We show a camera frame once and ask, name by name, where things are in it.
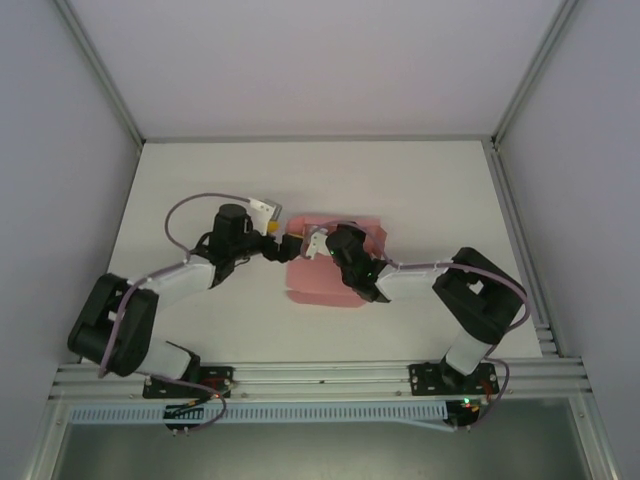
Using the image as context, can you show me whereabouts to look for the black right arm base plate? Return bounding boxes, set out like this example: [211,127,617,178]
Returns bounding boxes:
[408,361,499,397]

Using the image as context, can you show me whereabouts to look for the aluminium profile frame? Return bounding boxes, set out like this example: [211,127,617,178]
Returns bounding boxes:
[47,0,621,480]

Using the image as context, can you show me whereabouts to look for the pink cloth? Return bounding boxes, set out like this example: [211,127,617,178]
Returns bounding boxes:
[284,213,389,310]

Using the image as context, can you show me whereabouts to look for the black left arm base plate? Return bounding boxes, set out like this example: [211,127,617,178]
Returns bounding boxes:
[143,365,236,400]

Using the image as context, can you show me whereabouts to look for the white slotted cable duct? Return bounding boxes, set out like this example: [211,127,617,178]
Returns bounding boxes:
[68,402,449,426]

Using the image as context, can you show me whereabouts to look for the grey metal panel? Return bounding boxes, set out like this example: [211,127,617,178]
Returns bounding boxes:
[49,397,599,480]

